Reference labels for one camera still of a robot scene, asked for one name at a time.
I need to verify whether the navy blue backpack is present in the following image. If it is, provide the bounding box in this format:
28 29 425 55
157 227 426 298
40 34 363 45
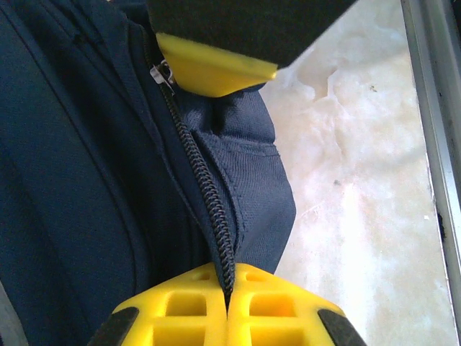
0 0 298 346

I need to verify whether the aluminium base rail beam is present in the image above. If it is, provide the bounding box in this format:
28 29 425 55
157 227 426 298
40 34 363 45
401 0 461 289

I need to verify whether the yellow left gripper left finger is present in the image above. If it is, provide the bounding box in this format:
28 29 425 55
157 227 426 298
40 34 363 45
88 262 230 346

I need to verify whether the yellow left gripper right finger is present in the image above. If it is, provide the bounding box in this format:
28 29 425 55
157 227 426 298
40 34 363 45
228 262 368 346

